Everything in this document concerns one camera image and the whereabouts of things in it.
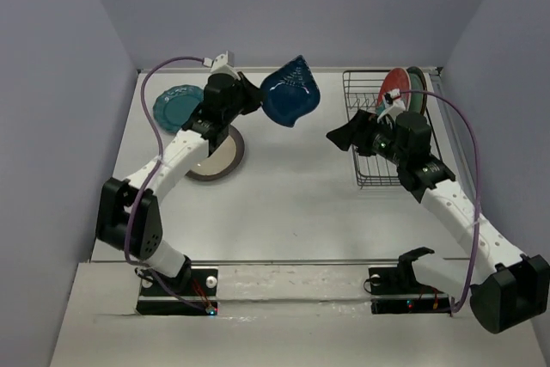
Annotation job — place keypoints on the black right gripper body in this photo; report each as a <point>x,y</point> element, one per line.
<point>382,143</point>

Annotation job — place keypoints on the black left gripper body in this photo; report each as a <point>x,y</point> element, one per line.
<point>231,113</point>

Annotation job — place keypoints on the navy leaf shaped dish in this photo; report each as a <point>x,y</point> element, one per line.
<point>291,92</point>

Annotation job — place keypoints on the silver rimmed cream plate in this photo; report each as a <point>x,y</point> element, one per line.
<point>226,159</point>

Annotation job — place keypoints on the red teal floral plate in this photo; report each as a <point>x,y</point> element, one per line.
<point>397,78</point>

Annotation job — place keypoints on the light green round plate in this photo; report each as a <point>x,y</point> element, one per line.
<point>417,101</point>

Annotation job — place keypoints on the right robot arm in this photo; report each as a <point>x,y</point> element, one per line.
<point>512,287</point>

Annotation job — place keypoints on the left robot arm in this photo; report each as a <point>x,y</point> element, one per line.
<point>129,217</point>

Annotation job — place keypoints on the teal scalloped plate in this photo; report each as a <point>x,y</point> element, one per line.
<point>174,106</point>

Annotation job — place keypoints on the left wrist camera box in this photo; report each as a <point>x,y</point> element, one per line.
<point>221,64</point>

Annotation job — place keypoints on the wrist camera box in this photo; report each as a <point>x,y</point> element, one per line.
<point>221,64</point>
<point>392,105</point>

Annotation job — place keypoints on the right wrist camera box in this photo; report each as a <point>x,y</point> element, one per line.
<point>392,105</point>

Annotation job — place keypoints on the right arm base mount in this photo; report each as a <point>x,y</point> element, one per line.
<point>396,291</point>

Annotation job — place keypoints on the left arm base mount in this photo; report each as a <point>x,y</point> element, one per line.
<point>197,298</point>

